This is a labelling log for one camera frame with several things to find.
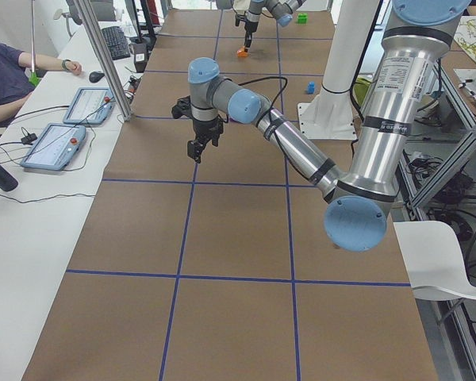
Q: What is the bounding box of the black keyboard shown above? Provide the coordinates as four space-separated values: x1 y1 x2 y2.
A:
101 25 130 60

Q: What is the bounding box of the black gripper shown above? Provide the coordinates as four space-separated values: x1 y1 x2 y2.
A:
187 117 224 164
244 20 259 50

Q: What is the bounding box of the near teach pendant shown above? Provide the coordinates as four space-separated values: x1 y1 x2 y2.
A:
20 123 86 171

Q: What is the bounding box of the seated person dark shirt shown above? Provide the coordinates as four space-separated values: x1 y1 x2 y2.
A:
0 43 82 127

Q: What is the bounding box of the orange trapezoid block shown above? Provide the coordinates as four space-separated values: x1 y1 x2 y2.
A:
236 46 248 58

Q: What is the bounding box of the far teach pendant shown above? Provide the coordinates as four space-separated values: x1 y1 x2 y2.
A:
63 87 114 125

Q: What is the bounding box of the aluminium frame post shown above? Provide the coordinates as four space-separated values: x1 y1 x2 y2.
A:
74 0 132 121

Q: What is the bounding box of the green block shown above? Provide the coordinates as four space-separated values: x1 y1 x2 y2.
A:
297 13 308 25

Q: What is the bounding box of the teach pendant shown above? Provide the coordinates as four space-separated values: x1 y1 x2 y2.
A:
20 123 86 171
63 87 114 125

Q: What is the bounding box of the white chair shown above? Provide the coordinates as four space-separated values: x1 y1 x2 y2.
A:
393 221 476 301

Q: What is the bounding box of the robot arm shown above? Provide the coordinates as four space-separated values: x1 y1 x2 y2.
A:
244 0 305 52
171 1 467 252

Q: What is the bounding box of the black computer mouse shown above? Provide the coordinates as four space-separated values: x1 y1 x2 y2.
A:
88 71 105 83

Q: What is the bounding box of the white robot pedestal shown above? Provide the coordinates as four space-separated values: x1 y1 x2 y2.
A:
298 0 381 140

